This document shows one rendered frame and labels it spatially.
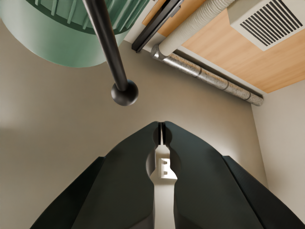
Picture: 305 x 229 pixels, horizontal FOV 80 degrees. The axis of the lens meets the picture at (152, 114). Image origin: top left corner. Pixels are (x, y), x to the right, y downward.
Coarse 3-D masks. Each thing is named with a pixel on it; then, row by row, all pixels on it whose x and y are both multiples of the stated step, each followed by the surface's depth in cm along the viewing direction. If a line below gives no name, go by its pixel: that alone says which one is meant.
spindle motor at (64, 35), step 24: (0, 0) 21; (24, 0) 19; (48, 0) 18; (72, 0) 18; (120, 0) 19; (144, 0) 21; (24, 24) 21; (48, 24) 20; (72, 24) 20; (120, 24) 23; (48, 48) 24; (72, 48) 24; (96, 48) 25
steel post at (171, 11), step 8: (168, 0) 153; (176, 0) 150; (160, 8) 163; (168, 8) 156; (176, 8) 156; (160, 16) 164; (168, 16) 164; (152, 24) 172; (160, 24) 169; (144, 32) 181; (152, 32) 179; (136, 40) 195; (144, 40) 191; (136, 48) 201
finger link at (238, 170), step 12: (228, 156) 9; (228, 168) 8; (240, 168) 8; (240, 180) 8; (252, 180) 7; (252, 192) 7; (264, 192) 7; (252, 204) 7; (264, 204) 7; (276, 204) 6; (264, 216) 6; (276, 216) 6; (288, 216) 6; (264, 228) 6; (276, 228) 6; (288, 228) 6; (300, 228) 6
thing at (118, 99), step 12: (84, 0) 11; (96, 0) 11; (96, 12) 12; (96, 24) 13; (108, 24) 13; (108, 36) 14; (108, 48) 15; (108, 60) 17; (120, 60) 17; (120, 72) 19; (120, 84) 20; (132, 84) 23; (120, 96) 22; (132, 96) 22
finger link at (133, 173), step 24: (120, 144) 10; (144, 144) 10; (120, 168) 8; (144, 168) 8; (96, 192) 7; (120, 192) 7; (144, 192) 7; (96, 216) 6; (120, 216) 6; (144, 216) 6
